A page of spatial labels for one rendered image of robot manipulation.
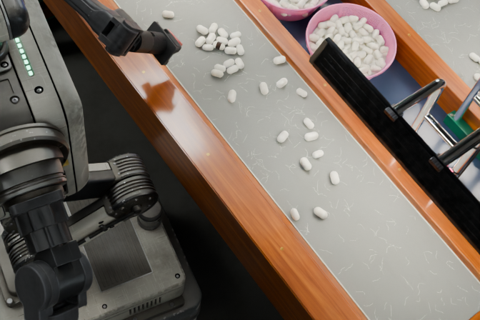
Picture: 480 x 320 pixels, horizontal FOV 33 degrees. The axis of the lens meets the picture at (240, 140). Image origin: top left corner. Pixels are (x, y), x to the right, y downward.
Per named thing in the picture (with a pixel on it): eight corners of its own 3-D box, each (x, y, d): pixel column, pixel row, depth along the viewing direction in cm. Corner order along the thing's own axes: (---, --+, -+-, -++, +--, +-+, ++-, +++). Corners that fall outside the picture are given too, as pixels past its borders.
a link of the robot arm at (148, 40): (131, 56, 197) (143, 38, 194) (114, 39, 199) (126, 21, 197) (148, 58, 202) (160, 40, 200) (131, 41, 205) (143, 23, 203)
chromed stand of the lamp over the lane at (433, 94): (386, 247, 211) (443, 171, 172) (338, 190, 218) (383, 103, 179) (438, 211, 218) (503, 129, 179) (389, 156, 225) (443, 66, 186)
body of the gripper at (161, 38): (158, 21, 208) (141, 18, 202) (181, 48, 205) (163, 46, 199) (144, 38, 211) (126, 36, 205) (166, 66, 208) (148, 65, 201)
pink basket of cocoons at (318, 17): (338, 111, 230) (346, 93, 222) (281, 46, 239) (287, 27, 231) (406, 70, 240) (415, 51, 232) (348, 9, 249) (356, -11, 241)
